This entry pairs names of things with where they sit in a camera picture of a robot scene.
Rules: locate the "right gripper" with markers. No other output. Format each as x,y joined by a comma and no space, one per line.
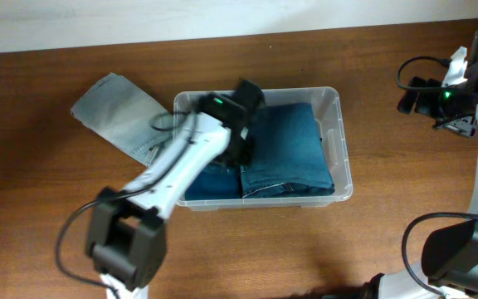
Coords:
425,105

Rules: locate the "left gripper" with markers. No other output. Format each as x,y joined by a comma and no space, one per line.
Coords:
247,154

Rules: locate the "teal garment with tape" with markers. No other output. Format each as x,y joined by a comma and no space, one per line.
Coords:
216,181

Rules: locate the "dark blue jeans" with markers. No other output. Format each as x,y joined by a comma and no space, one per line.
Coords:
288,158

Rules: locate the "light blue jeans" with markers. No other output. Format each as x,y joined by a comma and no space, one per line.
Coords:
126,116

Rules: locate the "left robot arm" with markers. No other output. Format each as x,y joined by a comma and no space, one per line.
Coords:
127,234

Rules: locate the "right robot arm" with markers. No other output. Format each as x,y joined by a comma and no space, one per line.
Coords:
449,264

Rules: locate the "clear plastic storage bin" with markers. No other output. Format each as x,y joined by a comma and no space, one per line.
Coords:
325,104

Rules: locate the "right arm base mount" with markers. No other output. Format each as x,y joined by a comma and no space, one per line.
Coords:
355,290

